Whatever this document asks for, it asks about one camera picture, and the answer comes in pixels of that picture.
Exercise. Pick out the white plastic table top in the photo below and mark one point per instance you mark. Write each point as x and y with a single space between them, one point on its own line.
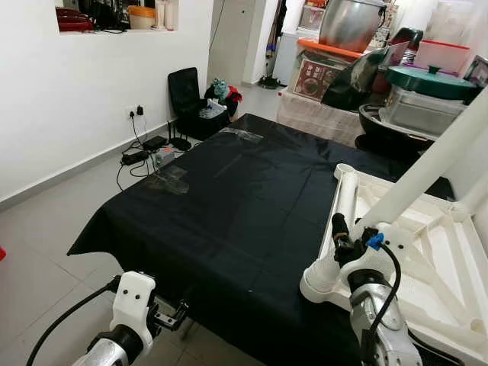
442 267

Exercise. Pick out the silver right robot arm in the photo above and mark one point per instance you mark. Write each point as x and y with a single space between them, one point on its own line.
381 320

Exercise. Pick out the beige cloth-covered stand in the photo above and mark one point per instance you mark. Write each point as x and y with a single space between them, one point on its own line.
313 118

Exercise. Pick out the black floor cloth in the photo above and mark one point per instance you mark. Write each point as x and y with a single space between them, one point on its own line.
229 213

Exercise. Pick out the clear tape strip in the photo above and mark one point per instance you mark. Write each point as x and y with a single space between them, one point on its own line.
242 135

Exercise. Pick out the clear tape cross patch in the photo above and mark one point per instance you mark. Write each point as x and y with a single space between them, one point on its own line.
169 179

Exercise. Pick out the clear plastic container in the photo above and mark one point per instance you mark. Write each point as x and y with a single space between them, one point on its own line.
419 114

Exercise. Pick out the black glossy bag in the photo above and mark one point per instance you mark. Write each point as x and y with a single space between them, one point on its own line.
351 88

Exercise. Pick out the orange-lidded storage box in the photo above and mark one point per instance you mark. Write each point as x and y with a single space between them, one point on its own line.
313 76

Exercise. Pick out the grey power box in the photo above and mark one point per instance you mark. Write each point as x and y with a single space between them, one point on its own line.
162 158

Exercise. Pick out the black power adapter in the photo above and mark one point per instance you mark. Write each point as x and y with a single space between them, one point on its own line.
155 142
135 156

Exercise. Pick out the red soft item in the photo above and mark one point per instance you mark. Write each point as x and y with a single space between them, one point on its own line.
234 93

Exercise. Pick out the green pot with lid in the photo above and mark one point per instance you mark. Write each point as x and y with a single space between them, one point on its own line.
431 82

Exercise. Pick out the white plastic packet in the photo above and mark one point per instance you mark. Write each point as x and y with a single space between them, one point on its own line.
213 109

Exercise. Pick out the black round stand base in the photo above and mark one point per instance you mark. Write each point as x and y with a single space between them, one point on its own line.
181 142

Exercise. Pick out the white appliance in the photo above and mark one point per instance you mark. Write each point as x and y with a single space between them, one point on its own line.
286 61

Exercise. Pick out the teal plush toy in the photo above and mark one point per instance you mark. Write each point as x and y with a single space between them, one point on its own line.
219 88

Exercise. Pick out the pink plastic container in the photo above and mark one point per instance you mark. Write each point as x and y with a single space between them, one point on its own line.
442 57

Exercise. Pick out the metal pot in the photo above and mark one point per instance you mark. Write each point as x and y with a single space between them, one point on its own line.
351 23

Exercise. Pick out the printed cardboard box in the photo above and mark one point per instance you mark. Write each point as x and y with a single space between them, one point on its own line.
476 72

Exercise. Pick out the black open bag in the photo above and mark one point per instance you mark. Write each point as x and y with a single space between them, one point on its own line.
183 88

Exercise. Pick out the white cup stack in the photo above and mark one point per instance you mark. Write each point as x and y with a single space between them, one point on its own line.
168 14

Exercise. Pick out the beige tub orange lid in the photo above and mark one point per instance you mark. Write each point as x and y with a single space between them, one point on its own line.
141 17

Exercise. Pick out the black countertop appliance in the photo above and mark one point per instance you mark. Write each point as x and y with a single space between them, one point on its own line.
107 14

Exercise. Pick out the red pot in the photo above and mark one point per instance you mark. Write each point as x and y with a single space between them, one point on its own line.
72 21

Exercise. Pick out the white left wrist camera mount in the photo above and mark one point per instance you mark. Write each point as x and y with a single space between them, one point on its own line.
133 297

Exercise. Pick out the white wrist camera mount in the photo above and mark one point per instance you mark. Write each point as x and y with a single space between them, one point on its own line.
393 252
133 297

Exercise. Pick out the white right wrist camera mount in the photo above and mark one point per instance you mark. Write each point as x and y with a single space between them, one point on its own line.
393 252

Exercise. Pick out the wall socket with plug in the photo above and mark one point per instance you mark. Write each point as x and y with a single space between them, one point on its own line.
135 112

